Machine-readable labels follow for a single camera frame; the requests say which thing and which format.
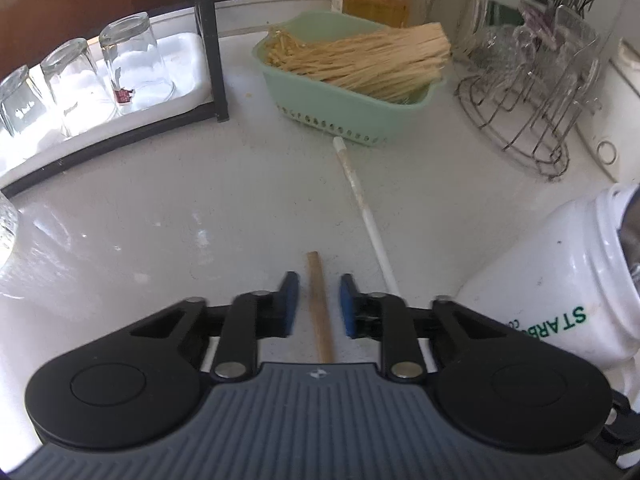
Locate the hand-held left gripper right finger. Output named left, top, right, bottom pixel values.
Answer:
left=339, top=273, right=507, bottom=382

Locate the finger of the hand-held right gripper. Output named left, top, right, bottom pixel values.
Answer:
left=595, top=392, right=640, bottom=467

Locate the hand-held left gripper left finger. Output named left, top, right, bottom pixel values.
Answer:
left=129, top=271, right=301, bottom=382

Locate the wooden chopstick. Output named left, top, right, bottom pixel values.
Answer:
left=306, top=251, right=336, bottom=363

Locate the white ceramic mug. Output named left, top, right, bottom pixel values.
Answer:
left=457, top=185, right=640, bottom=398

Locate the green plastic basket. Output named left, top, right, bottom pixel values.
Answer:
left=251, top=10, right=447, bottom=148

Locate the white drying tray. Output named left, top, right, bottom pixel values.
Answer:
left=0, top=32, right=211, bottom=176

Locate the black metal rack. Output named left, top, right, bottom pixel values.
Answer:
left=0, top=0, right=231, bottom=198

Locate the clear glass with red mark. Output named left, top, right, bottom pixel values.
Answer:
left=99, top=12, right=177, bottom=111

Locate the tall textured glass mug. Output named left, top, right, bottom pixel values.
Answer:
left=0, top=190, right=21, bottom=261

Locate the clear glass mug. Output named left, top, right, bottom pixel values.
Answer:
left=467, top=22, right=556, bottom=96

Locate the clear drinking glass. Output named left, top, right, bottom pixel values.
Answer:
left=40, top=37, right=114, bottom=136
left=0, top=65, right=47, bottom=138

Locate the textured glass pitcher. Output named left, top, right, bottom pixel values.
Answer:
left=415, top=0, right=488, bottom=56

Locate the white kitchen appliance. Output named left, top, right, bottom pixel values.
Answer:
left=575, top=40, right=640, bottom=186

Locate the brown wooden cutting board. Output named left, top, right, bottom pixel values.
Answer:
left=0, top=0, right=275, bottom=58

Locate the steel wire cup rack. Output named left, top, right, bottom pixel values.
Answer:
left=454, top=7, right=603, bottom=178

